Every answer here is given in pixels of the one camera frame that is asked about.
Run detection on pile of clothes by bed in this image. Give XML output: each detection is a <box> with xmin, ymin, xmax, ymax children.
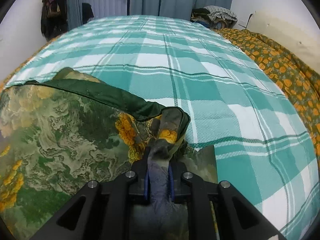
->
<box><xmin>190</xmin><ymin>5</ymin><xmax>238</xmax><ymax>30</ymax></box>

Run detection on hanging dark clothes on wall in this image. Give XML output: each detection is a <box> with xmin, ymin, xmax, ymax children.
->
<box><xmin>41</xmin><ymin>0</ymin><xmax>68</xmax><ymax>41</ymax></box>

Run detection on beige headboard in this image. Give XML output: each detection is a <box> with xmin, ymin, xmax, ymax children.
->
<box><xmin>247</xmin><ymin>11</ymin><xmax>319</xmax><ymax>72</ymax></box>

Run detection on teal white plaid blanket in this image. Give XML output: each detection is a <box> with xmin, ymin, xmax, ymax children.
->
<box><xmin>1</xmin><ymin>16</ymin><xmax>319</xmax><ymax>239</ymax></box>

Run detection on green floral patterned garment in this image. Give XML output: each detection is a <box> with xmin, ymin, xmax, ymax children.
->
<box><xmin>1</xmin><ymin>68</ymin><xmax>217</xmax><ymax>239</ymax></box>

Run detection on orange floral bed sheet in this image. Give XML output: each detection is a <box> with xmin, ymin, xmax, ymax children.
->
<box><xmin>0</xmin><ymin>28</ymin><xmax>320</xmax><ymax>156</ymax></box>

